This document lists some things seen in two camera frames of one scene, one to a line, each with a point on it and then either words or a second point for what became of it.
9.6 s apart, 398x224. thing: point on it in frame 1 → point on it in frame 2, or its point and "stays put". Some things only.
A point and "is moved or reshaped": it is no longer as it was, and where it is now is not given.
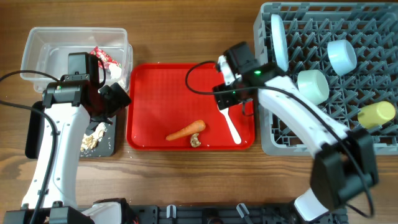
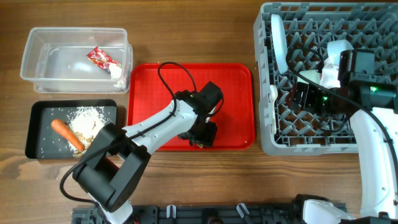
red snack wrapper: (106, 60) stays put
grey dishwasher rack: (344, 55) stays put
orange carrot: (195, 127) is moved or reshaped
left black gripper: (119, 99) → (208, 142)
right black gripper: (223, 98) → (310, 91)
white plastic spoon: (236, 135) → (273, 94)
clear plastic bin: (47, 50) stays put
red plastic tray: (173, 107) stays put
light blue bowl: (342, 56) stays put
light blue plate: (280, 42) stays put
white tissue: (115, 71) stays put
